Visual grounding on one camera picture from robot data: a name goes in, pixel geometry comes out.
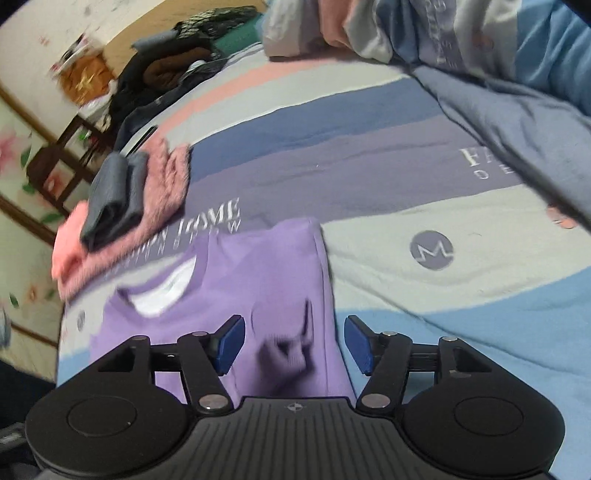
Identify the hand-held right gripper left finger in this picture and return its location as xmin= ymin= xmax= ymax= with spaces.
xmin=95 ymin=315 xmax=246 ymax=414

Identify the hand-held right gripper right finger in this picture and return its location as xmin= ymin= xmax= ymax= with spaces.
xmin=344 ymin=315 xmax=497 ymax=414

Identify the purple t-shirt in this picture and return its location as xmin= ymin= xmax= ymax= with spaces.
xmin=90 ymin=218 xmax=356 ymax=402

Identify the pile of dark clothes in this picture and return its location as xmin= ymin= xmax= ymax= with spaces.
xmin=108 ymin=7 xmax=259 ymax=153

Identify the pink fuzzy garment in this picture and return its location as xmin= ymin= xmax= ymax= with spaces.
xmin=51 ymin=137 xmax=192 ymax=298

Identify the striped bed sheet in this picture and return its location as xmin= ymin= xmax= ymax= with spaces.
xmin=55 ymin=41 xmax=591 ymax=480

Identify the folded grey garment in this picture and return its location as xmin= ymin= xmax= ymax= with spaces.
xmin=80 ymin=151 xmax=151 ymax=252

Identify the dark wooden chair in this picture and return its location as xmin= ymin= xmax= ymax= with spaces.
xmin=27 ymin=114 xmax=117 ymax=205

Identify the orange bag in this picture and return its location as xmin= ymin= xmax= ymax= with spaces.
xmin=59 ymin=54 xmax=117 ymax=106

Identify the green cloth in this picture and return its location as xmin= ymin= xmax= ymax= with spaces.
xmin=216 ymin=22 xmax=265 ymax=55

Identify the striped rolled quilt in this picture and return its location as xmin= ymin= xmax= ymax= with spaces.
xmin=261 ymin=0 xmax=591 ymax=227

